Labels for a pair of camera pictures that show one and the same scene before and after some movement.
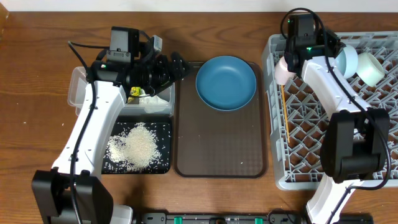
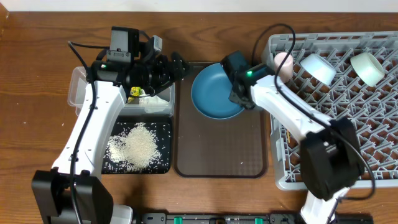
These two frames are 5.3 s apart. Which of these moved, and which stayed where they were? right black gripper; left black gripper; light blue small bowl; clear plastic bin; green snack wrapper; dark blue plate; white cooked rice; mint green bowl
Moved: right black gripper; light blue small bowl; dark blue plate
Stayed: white cooked rice; clear plastic bin; left black gripper; mint green bowl; green snack wrapper
